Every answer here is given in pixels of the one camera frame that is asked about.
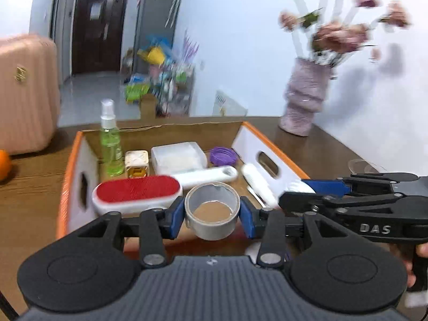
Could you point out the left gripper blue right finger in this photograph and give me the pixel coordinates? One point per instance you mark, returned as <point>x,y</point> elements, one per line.
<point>267,226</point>

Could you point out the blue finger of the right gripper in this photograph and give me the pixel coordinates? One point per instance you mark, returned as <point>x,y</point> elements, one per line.
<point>329,188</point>

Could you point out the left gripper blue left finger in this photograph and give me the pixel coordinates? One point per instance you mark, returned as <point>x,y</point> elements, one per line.
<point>155,225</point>

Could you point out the red white lint brush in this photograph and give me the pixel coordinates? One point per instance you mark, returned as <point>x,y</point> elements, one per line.
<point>134,195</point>

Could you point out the white tape roll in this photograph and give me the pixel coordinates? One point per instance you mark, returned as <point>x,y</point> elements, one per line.
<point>211,210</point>

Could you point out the beige square charger plug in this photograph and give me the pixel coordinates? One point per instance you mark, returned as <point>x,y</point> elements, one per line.
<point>137,164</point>

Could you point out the translucent white plastic box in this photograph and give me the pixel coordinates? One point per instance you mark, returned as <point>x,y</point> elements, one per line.
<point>177,158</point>

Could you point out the green spray bottle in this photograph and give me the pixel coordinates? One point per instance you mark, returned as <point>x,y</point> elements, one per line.
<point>112,153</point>

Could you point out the purple gear-shaped lid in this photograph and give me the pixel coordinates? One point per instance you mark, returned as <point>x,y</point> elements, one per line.
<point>222,156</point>

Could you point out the white small bottle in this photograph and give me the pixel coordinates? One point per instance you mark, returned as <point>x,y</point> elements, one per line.
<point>259,185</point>

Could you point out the person right hand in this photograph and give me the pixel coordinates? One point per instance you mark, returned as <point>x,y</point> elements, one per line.
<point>414,258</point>

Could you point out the orange cardboard box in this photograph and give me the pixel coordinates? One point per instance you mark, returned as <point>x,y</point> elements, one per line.
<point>85,169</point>

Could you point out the pink textured vase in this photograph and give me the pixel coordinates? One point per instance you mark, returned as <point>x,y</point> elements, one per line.
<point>305,94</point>

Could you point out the yellow blue toy pile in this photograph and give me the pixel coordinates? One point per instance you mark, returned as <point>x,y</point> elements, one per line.
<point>156,70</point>

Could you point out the orange fruit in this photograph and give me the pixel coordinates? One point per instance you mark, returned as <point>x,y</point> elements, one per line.
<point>5,165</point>

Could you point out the dried pink roses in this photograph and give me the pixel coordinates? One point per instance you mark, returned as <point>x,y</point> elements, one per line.
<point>323,31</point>

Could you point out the pink small suitcase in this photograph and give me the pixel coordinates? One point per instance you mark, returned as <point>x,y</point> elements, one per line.
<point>30,96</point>

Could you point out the dark brown entrance door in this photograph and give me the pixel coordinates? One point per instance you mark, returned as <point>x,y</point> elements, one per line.
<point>97,36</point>

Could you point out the grey refrigerator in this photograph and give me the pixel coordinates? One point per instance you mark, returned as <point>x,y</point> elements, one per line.
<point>150,24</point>

